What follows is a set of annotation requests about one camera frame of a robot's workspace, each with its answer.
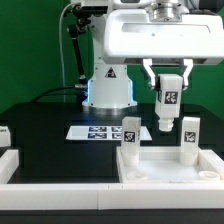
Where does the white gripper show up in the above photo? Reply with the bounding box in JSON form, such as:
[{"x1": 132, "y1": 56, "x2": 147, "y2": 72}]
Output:
[{"x1": 102, "y1": 9, "x2": 224, "y2": 90}]

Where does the white square tabletop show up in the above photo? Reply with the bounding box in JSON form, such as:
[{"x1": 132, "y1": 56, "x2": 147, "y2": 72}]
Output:
[{"x1": 117, "y1": 147, "x2": 224, "y2": 183}]

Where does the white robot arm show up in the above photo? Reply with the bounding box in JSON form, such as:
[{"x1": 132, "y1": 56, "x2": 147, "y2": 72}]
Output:
[{"x1": 70, "y1": 0, "x2": 224, "y2": 113}]

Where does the white marker sheet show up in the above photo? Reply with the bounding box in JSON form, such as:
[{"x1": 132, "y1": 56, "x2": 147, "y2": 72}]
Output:
[{"x1": 66, "y1": 126, "x2": 152, "y2": 141}]

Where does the white front fence bar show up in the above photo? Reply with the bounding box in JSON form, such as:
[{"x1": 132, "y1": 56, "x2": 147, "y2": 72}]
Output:
[{"x1": 0, "y1": 182, "x2": 224, "y2": 210}]

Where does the white fence bar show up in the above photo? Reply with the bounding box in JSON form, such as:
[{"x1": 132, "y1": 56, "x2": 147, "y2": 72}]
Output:
[
  {"x1": 0, "y1": 182, "x2": 224, "y2": 210},
  {"x1": 0, "y1": 150, "x2": 19, "y2": 184}
]

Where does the white left fence bar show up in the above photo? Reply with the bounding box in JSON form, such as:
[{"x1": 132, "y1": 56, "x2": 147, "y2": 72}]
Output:
[{"x1": 0, "y1": 150, "x2": 19, "y2": 184}]

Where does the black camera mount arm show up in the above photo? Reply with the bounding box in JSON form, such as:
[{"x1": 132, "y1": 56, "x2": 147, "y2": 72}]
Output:
[{"x1": 67, "y1": 4, "x2": 111, "y2": 89}]

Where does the white cable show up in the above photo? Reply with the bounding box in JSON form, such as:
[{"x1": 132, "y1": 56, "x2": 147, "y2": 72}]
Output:
[{"x1": 58, "y1": 2, "x2": 81, "y2": 88}]

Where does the black cable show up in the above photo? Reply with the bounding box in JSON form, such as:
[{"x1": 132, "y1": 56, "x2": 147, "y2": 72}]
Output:
[{"x1": 30, "y1": 85, "x2": 88, "y2": 103}]

